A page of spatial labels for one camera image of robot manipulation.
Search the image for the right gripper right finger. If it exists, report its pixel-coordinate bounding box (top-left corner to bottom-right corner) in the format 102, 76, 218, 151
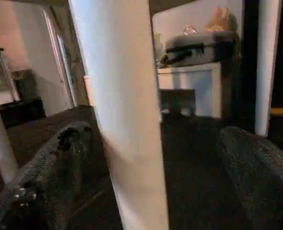
217, 126, 283, 230

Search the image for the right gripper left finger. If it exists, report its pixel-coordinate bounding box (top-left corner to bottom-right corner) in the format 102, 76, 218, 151
0, 121, 95, 230

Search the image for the white plastic table leg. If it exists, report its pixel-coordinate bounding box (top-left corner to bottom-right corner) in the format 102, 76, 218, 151
254, 0, 282, 138
0, 90, 20, 184
68, 0, 170, 230

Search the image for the black work mat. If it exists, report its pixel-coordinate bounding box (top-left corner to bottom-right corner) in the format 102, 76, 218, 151
0, 104, 283, 230

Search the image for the white device with green lights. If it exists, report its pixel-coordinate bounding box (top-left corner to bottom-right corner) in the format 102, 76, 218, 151
0, 48, 18, 106

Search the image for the black cabinet with gold label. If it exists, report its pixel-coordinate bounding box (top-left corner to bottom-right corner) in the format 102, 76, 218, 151
240, 0, 283, 132

